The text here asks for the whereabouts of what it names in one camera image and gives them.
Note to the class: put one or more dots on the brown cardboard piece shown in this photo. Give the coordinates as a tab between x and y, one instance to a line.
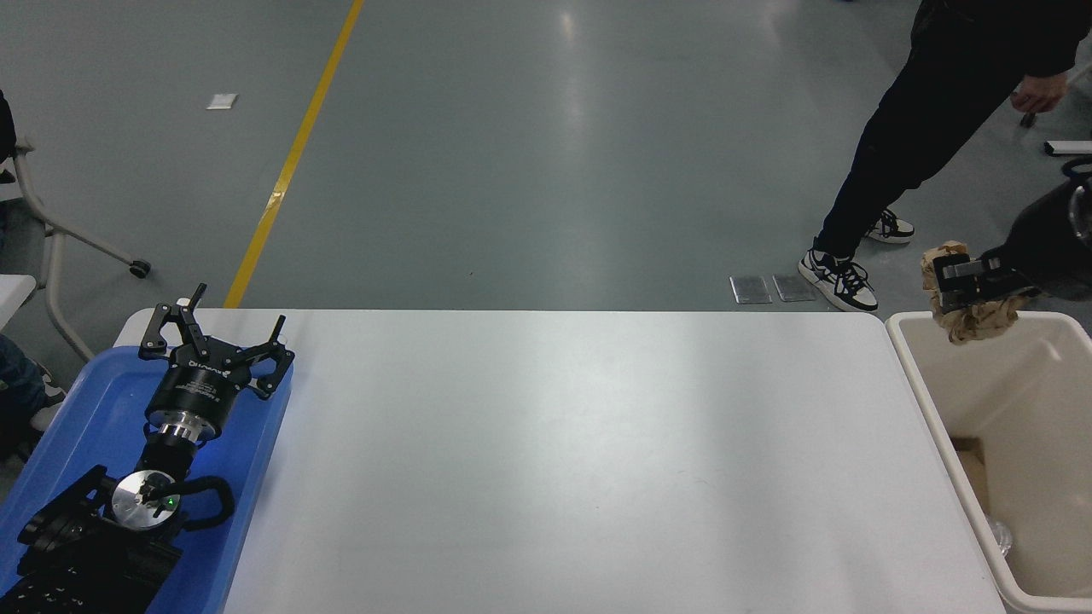
971	473

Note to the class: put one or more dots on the seated person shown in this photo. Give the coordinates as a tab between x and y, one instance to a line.
17	388

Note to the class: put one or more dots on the large pale plastic bin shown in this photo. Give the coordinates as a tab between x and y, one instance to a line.
1024	409

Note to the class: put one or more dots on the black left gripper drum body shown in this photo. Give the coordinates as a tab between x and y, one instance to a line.
198	392

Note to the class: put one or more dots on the white furniture base bar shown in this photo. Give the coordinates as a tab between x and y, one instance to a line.
1068	147

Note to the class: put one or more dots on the clear plastic bottle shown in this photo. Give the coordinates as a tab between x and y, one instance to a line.
1000	537

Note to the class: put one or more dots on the metal floor plate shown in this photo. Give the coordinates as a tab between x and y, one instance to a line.
794	286
750	288

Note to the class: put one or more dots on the person's hand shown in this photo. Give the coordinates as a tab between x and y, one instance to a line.
1039	94

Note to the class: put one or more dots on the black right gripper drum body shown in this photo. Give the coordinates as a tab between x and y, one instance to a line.
1045	243

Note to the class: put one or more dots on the grey wheeled chair frame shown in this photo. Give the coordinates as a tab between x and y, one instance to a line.
64	234

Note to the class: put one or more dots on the tan paper ball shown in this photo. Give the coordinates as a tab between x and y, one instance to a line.
981	324

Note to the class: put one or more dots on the blue plastic tray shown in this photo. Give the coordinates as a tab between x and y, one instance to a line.
81	409

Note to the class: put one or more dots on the white side table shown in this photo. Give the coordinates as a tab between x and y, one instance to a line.
13	298

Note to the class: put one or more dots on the person in black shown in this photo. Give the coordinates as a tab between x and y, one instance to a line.
930	94

